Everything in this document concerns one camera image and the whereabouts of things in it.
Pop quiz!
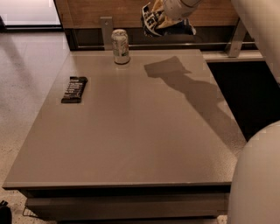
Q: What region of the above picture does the black object bottom left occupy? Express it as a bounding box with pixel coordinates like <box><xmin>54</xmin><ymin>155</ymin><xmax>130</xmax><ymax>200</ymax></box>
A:
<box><xmin>0</xmin><ymin>200</ymin><xmax>12</xmax><ymax>224</ymax></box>

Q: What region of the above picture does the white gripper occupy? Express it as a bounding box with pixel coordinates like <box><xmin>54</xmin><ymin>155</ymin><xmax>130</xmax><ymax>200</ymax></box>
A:
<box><xmin>151</xmin><ymin>0</ymin><xmax>201</xmax><ymax>29</ymax></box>

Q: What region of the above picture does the blue chip bag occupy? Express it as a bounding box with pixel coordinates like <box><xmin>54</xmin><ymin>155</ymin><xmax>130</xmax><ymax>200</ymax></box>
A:
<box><xmin>141</xmin><ymin>3</ymin><xmax>196</xmax><ymax>37</ymax></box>

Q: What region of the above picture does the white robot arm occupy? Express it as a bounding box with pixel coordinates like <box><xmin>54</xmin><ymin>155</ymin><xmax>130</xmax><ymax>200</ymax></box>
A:
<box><xmin>210</xmin><ymin>0</ymin><xmax>280</xmax><ymax>224</ymax></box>

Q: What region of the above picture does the table drawer front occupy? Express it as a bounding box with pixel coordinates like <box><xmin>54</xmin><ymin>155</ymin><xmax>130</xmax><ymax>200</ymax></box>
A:
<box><xmin>26</xmin><ymin>193</ymin><xmax>229</xmax><ymax>221</ymax></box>

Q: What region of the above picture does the metal bracket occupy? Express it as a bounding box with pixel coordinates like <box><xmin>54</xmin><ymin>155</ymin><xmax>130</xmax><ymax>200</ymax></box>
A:
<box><xmin>100</xmin><ymin>17</ymin><xmax>113</xmax><ymax>51</ymax></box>
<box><xmin>225</xmin><ymin>19</ymin><xmax>247</xmax><ymax>58</ymax></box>

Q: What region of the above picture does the black snack bar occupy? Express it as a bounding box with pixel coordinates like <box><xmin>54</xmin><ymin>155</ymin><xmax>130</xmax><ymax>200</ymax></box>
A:
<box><xmin>61</xmin><ymin>76</ymin><xmax>88</xmax><ymax>103</ymax></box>

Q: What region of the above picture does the white 7up can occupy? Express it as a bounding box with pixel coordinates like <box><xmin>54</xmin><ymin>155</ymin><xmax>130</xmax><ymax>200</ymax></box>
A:
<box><xmin>111</xmin><ymin>29</ymin><xmax>130</xmax><ymax>65</ymax></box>

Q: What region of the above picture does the left metal bracket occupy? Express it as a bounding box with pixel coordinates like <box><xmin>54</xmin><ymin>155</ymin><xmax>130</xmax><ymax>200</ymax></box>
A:
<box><xmin>100</xmin><ymin>17</ymin><xmax>113</xmax><ymax>51</ymax></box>

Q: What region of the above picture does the right metal bracket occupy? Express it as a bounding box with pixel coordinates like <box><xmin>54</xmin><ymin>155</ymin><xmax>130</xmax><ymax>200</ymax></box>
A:
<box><xmin>225</xmin><ymin>19</ymin><xmax>247</xmax><ymax>58</ymax></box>

